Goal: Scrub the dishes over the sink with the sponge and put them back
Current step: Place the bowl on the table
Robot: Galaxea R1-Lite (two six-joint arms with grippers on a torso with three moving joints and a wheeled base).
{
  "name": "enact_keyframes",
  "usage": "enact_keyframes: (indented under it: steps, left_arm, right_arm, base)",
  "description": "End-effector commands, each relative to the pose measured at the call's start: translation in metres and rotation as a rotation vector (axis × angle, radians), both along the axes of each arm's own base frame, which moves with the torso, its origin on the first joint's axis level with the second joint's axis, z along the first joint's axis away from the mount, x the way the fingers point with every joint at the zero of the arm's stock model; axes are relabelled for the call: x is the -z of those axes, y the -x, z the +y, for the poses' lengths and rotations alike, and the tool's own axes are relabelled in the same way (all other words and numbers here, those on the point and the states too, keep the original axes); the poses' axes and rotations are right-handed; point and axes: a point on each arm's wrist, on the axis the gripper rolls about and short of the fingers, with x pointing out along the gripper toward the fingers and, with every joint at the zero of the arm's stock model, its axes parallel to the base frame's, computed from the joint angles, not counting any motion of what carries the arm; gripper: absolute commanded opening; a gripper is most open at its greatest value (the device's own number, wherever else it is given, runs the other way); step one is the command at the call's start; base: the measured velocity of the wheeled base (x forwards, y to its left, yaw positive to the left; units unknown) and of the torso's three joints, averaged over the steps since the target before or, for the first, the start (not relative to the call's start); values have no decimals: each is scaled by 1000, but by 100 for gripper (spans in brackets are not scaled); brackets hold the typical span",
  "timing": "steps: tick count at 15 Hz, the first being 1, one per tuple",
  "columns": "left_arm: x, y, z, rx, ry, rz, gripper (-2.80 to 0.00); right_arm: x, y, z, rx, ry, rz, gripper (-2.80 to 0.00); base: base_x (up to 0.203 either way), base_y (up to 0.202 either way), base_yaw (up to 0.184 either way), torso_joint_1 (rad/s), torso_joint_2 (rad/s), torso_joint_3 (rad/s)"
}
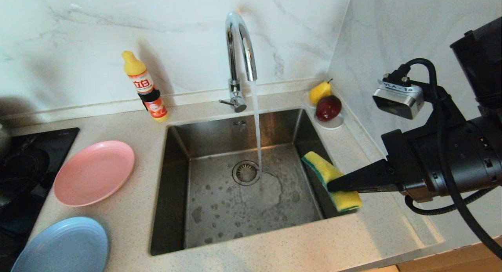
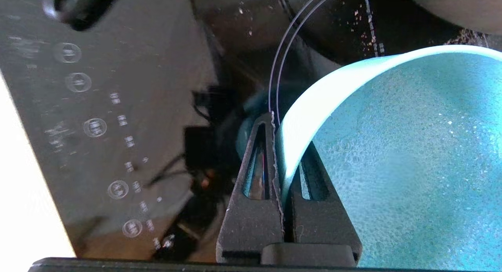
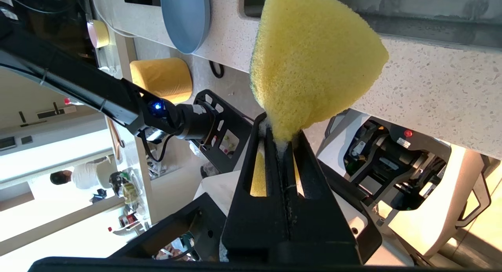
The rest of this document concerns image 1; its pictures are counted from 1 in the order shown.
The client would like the black glass cooktop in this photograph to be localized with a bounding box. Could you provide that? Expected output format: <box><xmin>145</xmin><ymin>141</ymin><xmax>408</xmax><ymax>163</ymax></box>
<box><xmin>0</xmin><ymin>128</ymin><xmax>80</xmax><ymax>272</ymax></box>

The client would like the chrome gooseneck faucet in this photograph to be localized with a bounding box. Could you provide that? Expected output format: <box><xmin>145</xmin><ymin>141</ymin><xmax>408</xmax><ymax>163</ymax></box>
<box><xmin>219</xmin><ymin>11</ymin><xmax>258</xmax><ymax>113</ymax></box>

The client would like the small white dish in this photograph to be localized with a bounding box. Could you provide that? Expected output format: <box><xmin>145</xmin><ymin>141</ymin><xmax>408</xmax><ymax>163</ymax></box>
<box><xmin>301</xmin><ymin>91</ymin><xmax>345</xmax><ymax>130</ymax></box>

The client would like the thin black camera cable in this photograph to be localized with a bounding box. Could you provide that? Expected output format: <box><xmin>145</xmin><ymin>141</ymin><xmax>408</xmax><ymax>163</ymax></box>
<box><xmin>386</xmin><ymin>58</ymin><xmax>502</xmax><ymax>261</ymax></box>

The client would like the yellow green sponge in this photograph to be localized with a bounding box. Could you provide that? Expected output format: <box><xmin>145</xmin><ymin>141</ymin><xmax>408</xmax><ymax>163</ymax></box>
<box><xmin>301</xmin><ymin>151</ymin><xmax>363</xmax><ymax>213</ymax></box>

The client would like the silver kettle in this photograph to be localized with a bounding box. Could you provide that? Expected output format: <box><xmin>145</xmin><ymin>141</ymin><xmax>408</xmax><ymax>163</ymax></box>
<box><xmin>0</xmin><ymin>123</ymin><xmax>11</xmax><ymax>159</ymax></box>

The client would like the light blue plate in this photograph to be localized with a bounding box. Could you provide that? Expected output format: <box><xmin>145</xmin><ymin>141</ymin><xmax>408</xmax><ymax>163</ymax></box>
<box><xmin>11</xmin><ymin>217</ymin><xmax>109</xmax><ymax>272</ymax></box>

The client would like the yellow pear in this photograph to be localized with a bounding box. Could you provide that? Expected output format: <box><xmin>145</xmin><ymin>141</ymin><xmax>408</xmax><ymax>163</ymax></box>
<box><xmin>309</xmin><ymin>78</ymin><xmax>332</xmax><ymax>105</ymax></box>

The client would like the metal sink drain strainer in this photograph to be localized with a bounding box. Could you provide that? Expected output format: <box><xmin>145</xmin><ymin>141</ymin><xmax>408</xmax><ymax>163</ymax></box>
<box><xmin>232</xmin><ymin>160</ymin><xmax>261</xmax><ymax>186</ymax></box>

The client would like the pink plate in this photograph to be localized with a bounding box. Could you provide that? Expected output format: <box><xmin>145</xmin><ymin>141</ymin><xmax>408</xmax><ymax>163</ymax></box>
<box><xmin>54</xmin><ymin>141</ymin><xmax>135</xmax><ymax>207</ymax></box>

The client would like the dark red apple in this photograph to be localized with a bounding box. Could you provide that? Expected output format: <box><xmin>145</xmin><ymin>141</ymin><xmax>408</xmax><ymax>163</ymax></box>
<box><xmin>316</xmin><ymin>95</ymin><xmax>342</xmax><ymax>121</ymax></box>

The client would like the stainless steel sink basin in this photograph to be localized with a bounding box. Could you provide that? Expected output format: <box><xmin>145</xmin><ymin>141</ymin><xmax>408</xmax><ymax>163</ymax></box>
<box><xmin>149</xmin><ymin>109</ymin><xmax>357</xmax><ymax>256</ymax></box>

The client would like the light wooden cabinet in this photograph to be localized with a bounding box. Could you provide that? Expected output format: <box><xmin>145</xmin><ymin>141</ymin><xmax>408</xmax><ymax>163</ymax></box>
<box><xmin>396</xmin><ymin>234</ymin><xmax>502</xmax><ymax>272</ymax></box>

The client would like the yellow orange dish soap bottle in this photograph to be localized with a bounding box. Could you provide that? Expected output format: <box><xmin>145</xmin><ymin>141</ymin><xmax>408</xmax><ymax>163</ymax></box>
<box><xmin>121</xmin><ymin>51</ymin><xmax>169</xmax><ymax>122</ymax></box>

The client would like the black gripper power cable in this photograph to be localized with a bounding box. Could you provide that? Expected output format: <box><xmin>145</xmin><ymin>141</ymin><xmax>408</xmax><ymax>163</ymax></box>
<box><xmin>405</xmin><ymin>186</ymin><xmax>498</xmax><ymax>216</ymax></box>

